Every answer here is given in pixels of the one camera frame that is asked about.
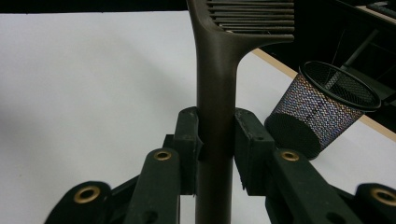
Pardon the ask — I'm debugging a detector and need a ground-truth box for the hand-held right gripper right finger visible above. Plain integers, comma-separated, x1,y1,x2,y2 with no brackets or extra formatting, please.
233,107,276,197

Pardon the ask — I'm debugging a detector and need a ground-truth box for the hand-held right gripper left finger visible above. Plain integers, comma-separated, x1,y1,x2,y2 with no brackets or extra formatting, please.
163,106,204,196

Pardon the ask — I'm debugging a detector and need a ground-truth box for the black mesh cup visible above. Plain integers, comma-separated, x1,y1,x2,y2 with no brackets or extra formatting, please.
264,60,382,161

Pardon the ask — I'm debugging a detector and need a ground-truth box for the white table mat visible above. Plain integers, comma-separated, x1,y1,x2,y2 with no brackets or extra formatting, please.
0,12,396,224

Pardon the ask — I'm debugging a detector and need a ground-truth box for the white desk leg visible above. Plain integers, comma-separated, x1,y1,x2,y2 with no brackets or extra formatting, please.
341,28,381,68

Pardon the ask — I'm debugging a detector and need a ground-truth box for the tan background desk top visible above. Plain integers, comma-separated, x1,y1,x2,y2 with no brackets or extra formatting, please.
356,3,396,24

